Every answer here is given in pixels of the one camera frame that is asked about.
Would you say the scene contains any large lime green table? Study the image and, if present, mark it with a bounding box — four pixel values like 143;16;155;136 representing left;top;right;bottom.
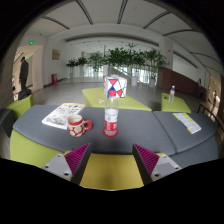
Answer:
82;87;153;112

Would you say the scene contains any row of potted green plants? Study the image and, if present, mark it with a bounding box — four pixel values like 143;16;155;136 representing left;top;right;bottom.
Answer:
65;44;168;88

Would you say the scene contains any clear red-capped water bottle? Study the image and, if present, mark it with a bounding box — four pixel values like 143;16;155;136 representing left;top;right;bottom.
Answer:
103;96;120;137

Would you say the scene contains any yellow white leaflet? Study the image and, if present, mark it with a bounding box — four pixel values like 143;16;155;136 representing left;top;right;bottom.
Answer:
172;112;202;135

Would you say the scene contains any yellow bench cushion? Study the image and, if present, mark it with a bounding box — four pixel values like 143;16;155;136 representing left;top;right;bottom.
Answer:
79;152;164;191

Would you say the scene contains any small clear plastic bottle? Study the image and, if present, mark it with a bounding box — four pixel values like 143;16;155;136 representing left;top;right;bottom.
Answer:
168;85;176;103

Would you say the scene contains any colourful printed magazine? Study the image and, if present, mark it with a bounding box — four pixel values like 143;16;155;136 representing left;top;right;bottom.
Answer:
41;102;86;131

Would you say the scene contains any lime green bench cushion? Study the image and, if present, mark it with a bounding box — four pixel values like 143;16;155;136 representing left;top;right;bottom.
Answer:
9;129;68;168

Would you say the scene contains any person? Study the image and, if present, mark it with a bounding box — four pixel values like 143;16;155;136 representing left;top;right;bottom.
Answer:
18;56;30;92

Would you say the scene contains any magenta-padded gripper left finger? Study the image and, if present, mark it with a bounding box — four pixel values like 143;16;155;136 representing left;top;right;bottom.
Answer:
42;143;93;185

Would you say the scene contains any framed wall picture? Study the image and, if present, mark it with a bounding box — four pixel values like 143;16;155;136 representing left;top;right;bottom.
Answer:
51;49;61;61

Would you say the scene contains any lime green seat block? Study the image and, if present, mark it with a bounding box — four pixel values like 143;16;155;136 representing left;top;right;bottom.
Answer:
5;94;34;121

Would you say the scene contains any red white patterned mug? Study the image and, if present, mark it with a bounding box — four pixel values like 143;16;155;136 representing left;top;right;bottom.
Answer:
67;114;94;138

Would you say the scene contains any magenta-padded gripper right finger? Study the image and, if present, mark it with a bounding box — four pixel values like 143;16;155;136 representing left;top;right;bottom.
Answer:
132;143;183;185

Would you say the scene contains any black bag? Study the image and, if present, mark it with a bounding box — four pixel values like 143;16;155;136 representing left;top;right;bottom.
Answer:
17;88;33;101

